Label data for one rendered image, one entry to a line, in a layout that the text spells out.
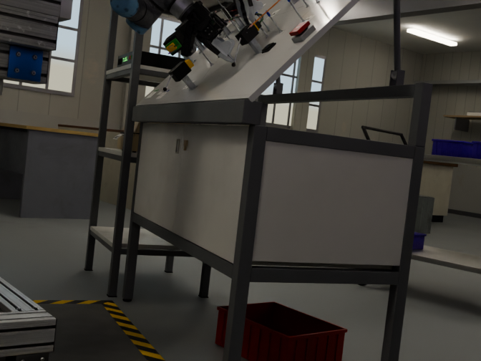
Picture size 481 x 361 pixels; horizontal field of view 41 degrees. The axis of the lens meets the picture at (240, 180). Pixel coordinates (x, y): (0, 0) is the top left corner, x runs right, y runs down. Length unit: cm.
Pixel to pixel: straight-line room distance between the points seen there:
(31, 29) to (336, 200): 98
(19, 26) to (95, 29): 713
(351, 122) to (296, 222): 1001
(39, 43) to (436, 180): 829
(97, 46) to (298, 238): 725
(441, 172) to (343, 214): 787
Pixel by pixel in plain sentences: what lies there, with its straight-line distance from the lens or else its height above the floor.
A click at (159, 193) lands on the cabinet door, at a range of 251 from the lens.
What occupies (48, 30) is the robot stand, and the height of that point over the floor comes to 99.
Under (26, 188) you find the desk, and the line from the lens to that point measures 535.
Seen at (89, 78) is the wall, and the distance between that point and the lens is 884.
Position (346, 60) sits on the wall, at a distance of 1171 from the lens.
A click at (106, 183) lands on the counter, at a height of 20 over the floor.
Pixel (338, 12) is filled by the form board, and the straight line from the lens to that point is 192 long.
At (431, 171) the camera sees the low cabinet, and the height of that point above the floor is 73.
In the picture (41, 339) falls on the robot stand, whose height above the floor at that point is 18.
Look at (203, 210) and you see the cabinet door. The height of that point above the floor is 52.
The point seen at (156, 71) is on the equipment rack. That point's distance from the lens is 296.
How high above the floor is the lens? 73
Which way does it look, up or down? 3 degrees down
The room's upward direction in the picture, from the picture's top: 6 degrees clockwise
